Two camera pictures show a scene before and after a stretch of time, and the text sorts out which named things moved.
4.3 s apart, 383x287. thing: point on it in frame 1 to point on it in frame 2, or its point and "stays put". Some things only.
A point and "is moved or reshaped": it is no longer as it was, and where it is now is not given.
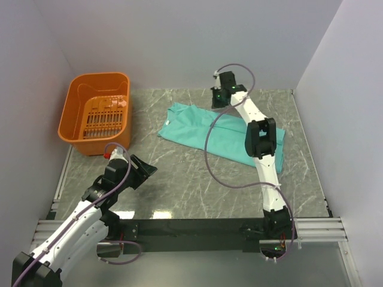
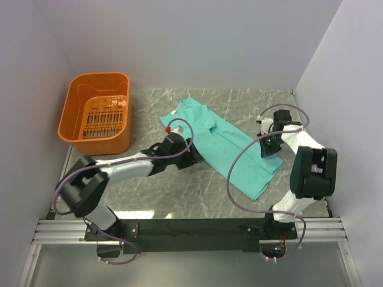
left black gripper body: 137,176 to 185,159
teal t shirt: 219,131 is moved or reshaped
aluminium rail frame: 328,229 stays put
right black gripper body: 217,100 to 271,145
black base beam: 188,235 stays put
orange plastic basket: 97,112 stays put
